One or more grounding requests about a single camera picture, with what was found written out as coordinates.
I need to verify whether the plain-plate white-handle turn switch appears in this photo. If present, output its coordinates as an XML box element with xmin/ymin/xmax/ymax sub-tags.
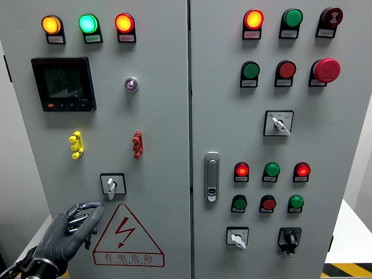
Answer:
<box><xmin>99</xmin><ymin>173</ymin><xmax>127</xmax><ymax>201</ymax></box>

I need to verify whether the red warning triangle sticker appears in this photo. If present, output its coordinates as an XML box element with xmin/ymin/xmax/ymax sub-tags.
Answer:
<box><xmin>92</xmin><ymin>203</ymin><xmax>166</xmax><ymax>268</ymax></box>

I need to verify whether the pale grey cabinet door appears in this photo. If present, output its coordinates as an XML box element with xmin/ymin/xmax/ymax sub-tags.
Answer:
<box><xmin>0</xmin><ymin>0</ymin><xmax>192</xmax><ymax>279</ymax></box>

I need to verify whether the black display meter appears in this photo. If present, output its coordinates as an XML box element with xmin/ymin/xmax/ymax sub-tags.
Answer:
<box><xmin>30</xmin><ymin>56</ymin><xmax>97</xmax><ymax>113</ymax></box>

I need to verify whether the silver door lock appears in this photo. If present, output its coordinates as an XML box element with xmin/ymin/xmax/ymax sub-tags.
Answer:
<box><xmin>204</xmin><ymin>151</ymin><xmax>221</xmax><ymax>203</ymax></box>

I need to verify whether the white round lamp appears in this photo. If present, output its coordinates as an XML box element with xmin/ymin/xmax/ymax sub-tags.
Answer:
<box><xmin>124</xmin><ymin>76</ymin><xmax>140</xmax><ymax>93</ymax></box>

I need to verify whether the small green push button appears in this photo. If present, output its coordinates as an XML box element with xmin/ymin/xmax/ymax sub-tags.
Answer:
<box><xmin>231</xmin><ymin>194</ymin><xmax>248</xmax><ymax>210</ymax></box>

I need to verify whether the small red lit lamp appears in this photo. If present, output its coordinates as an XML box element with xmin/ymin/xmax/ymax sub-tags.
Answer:
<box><xmin>294</xmin><ymin>162</ymin><xmax>312</xmax><ymax>177</ymax></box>
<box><xmin>234</xmin><ymin>162</ymin><xmax>250</xmax><ymax>177</ymax></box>

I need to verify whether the small red push button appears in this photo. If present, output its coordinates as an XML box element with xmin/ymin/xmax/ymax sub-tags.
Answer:
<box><xmin>260</xmin><ymin>194</ymin><xmax>277</xmax><ymax>211</ymax></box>

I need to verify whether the large yellow lit lamp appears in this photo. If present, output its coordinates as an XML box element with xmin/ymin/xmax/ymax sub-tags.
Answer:
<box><xmin>41</xmin><ymin>14</ymin><xmax>63</xmax><ymax>35</ymax></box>

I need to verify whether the large green lit lamp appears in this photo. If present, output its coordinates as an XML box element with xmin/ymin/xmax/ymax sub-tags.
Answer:
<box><xmin>78</xmin><ymin>13</ymin><xmax>99</xmax><ymax>34</ymax></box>

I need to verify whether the small green lamp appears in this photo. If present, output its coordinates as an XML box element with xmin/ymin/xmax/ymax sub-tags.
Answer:
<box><xmin>288</xmin><ymin>194</ymin><xmax>305</xmax><ymax>209</ymax></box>
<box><xmin>263</xmin><ymin>162</ymin><xmax>281</xmax><ymax>177</ymax></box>

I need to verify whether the large red lit lamp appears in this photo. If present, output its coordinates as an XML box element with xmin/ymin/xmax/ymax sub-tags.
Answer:
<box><xmin>114</xmin><ymin>12</ymin><xmax>135</xmax><ymax>34</ymax></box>
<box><xmin>243</xmin><ymin>9</ymin><xmax>265</xmax><ymax>30</ymax></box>

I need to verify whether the large green push button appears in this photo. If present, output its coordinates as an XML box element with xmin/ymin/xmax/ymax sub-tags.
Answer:
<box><xmin>241</xmin><ymin>60</ymin><xmax>261</xmax><ymax>80</ymax></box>

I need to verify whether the pale grey door with lock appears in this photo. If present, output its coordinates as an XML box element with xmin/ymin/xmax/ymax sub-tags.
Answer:
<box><xmin>189</xmin><ymin>0</ymin><xmax>372</xmax><ymax>279</ymax></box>

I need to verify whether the large red push button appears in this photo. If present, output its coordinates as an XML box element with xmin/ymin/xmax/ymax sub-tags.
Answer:
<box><xmin>276</xmin><ymin>60</ymin><xmax>297</xmax><ymax>80</ymax></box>

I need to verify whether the large red stop button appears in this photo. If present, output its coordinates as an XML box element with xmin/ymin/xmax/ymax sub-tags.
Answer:
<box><xmin>313</xmin><ymin>58</ymin><xmax>341</xmax><ymax>84</ymax></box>

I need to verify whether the dark red buzzer lamp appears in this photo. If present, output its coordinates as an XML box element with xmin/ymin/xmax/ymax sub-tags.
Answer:
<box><xmin>320</xmin><ymin>6</ymin><xmax>344</xmax><ymax>27</ymax></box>

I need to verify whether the small yellow handle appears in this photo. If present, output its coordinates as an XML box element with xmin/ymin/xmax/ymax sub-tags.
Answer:
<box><xmin>68</xmin><ymin>130</ymin><xmax>85</xmax><ymax>160</ymax></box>

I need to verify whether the small red handle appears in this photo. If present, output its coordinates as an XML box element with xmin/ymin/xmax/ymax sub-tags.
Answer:
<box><xmin>131</xmin><ymin>131</ymin><xmax>144</xmax><ymax>160</ymax></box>

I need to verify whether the small printed-plate white-handle switch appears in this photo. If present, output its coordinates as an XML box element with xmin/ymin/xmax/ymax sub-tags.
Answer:
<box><xmin>226</xmin><ymin>226</ymin><xmax>250</xmax><ymax>251</ymax></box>

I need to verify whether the black-handle turn switch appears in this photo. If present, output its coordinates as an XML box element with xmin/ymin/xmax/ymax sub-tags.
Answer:
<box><xmin>276</xmin><ymin>227</ymin><xmax>303</xmax><ymax>258</ymax></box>

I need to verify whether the large white-handle turn switch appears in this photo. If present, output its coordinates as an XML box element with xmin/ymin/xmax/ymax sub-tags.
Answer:
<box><xmin>263</xmin><ymin>109</ymin><xmax>295</xmax><ymax>137</ymax></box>

